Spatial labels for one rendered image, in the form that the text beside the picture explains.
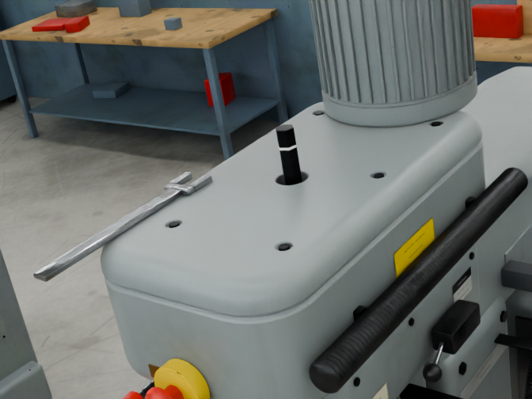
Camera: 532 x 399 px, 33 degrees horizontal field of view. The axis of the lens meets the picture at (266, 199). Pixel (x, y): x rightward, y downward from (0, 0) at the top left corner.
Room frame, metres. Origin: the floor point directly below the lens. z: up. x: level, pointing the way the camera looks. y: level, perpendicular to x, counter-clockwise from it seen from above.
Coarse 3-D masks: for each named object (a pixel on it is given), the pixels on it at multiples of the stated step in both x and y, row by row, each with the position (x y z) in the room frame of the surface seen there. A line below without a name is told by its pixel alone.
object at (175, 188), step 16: (208, 176) 0.95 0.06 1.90; (176, 192) 0.92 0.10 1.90; (192, 192) 0.93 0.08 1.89; (144, 208) 0.89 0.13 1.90; (160, 208) 0.90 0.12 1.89; (112, 224) 0.87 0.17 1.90; (128, 224) 0.86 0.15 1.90; (96, 240) 0.84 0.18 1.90; (64, 256) 0.81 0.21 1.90; (80, 256) 0.81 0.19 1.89; (48, 272) 0.78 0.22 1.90
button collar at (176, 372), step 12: (180, 360) 0.75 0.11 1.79; (156, 372) 0.76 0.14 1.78; (168, 372) 0.74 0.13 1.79; (180, 372) 0.74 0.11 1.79; (192, 372) 0.74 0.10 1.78; (156, 384) 0.76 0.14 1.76; (168, 384) 0.75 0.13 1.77; (180, 384) 0.73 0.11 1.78; (192, 384) 0.73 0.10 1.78; (204, 384) 0.73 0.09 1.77; (192, 396) 0.72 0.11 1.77; (204, 396) 0.73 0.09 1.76
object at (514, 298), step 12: (516, 300) 1.15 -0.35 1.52; (528, 300) 1.14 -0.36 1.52; (516, 312) 1.14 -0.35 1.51; (528, 312) 1.13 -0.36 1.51; (516, 324) 1.14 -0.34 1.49; (528, 324) 1.13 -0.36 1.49; (516, 336) 1.14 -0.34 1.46; (528, 336) 1.13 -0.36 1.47; (516, 348) 1.15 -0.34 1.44; (516, 360) 1.15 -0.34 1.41; (528, 360) 1.13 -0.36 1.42; (516, 372) 1.15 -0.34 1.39; (516, 384) 1.15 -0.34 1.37; (516, 396) 1.15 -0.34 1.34
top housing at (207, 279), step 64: (320, 128) 1.06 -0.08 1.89; (384, 128) 1.02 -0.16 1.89; (448, 128) 0.98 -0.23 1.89; (256, 192) 0.90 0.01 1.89; (320, 192) 0.87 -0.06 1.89; (384, 192) 0.85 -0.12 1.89; (448, 192) 0.93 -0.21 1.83; (128, 256) 0.81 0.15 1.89; (192, 256) 0.78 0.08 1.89; (256, 256) 0.75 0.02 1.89; (320, 256) 0.74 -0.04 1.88; (384, 256) 0.81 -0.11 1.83; (128, 320) 0.80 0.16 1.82; (192, 320) 0.74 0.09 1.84; (256, 320) 0.70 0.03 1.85; (320, 320) 0.72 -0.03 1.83; (256, 384) 0.70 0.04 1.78
